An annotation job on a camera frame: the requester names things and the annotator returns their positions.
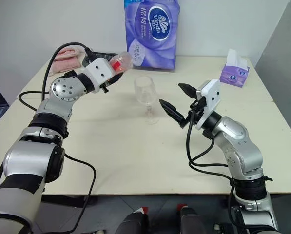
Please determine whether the pink folded towel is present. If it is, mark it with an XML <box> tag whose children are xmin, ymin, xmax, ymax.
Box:
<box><xmin>49</xmin><ymin>46</ymin><xmax>86</xmax><ymax>77</ymax></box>

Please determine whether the large purple tissue pack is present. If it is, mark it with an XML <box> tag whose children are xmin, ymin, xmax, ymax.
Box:
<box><xmin>123</xmin><ymin>0</ymin><xmax>180</xmax><ymax>71</ymax></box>

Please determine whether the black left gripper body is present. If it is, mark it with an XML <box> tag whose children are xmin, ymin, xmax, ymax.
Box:
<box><xmin>100</xmin><ymin>81</ymin><xmax>112</xmax><ymax>94</ymax></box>

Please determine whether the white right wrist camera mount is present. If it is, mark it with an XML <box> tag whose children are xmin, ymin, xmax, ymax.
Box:
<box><xmin>195</xmin><ymin>79</ymin><xmax>221</xmax><ymax>130</ymax></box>

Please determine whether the plastic bottle with orange liquid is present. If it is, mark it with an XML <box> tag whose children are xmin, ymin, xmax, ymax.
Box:
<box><xmin>109</xmin><ymin>51</ymin><xmax>134</xmax><ymax>74</ymax></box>

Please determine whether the small purple tissue pack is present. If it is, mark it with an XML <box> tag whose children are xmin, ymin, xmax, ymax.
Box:
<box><xmin>219</xmin><ymin>48</ymin><xmax>250</xmax><ymax>88</ymax></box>

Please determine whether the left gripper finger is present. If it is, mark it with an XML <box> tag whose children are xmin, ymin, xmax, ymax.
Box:
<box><xmin>106</xmin><ymin>72</ymin><xmax>124</xmax><ymax>86</ymax></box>

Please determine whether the dark rounded shape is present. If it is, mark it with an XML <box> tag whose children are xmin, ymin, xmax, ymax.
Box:
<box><xmin>115</xmin><ymin>206</ymin><xmax>150</xmax><ymax>234</ymax></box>
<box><xmin>176</xmin><ymin>203</ymin><xmax>202</xmax><ymax>234</ymax></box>

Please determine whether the black handheld game console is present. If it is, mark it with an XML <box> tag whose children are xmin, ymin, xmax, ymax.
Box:
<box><xmin>80</xmin><ymin>50</ymin><xmax>119</xmax><ymax>67</ymax></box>

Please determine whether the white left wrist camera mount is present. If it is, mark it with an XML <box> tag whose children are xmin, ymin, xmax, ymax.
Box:
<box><xmin>82</xmin><ymin>59</ymin><xmax>115</xmax><ymax>94</ymax></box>

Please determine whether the clear wine glass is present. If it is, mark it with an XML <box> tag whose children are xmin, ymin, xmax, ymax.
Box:
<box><xmin>134</xmin><ymin>76</ymin><xmax>158</xmax><ymax>125</ymax></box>

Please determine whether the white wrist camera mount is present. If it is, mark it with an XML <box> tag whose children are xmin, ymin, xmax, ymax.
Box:
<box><xmin>195</xmin><ymin>79</ymin><xmax>221</xmax><ymax>130</ymax></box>
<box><xmin>82</xmin><ymin>59</ymin><xmax>115</xmax><ymax>94</ymax></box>

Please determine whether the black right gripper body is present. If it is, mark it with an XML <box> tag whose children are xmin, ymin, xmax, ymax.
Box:
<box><xmin>180</xmin><ymin>90</ymin><xmax>207</xmax><ymax>129</ymax></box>

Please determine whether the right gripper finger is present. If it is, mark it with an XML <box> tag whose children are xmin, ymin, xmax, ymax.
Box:
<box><xmin>178</xmin><ymin>83</ymin><xmax>198</xmax><ymax>98</ymax></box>
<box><xmin>158</xmin><ymin>98</ymin><xmax>185</xmax><ymax>124</ymax></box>

